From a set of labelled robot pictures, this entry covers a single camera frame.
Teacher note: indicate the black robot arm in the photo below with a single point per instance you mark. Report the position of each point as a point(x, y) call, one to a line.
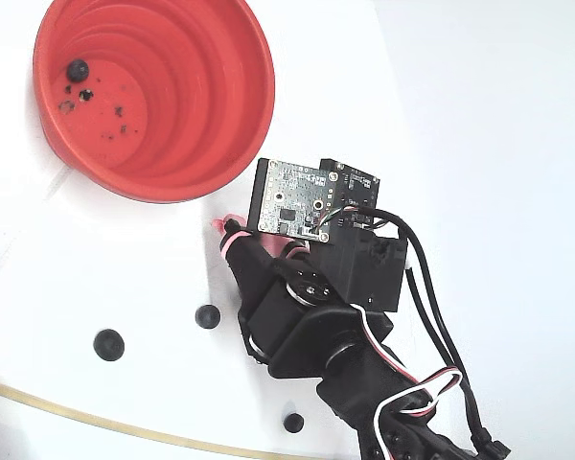
point(354, 393)

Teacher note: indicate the pink-tipped gripper finger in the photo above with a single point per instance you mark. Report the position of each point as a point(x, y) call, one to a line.
point(246, 273)
point(275, 244)

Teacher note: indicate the red collapsible silicone cup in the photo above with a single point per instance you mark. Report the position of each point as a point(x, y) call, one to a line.
point(196, 120)

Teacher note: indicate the dark blueberry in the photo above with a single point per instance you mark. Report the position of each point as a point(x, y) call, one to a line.
point(293, 422)
point(108, 344)
point(78, 69)
point(207, 316)

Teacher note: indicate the pale-board wrist camera module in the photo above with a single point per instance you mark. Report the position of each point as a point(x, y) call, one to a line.
point(292, 201)

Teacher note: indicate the black-board wrist camera module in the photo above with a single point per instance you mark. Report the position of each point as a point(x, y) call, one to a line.
point(359, 184)

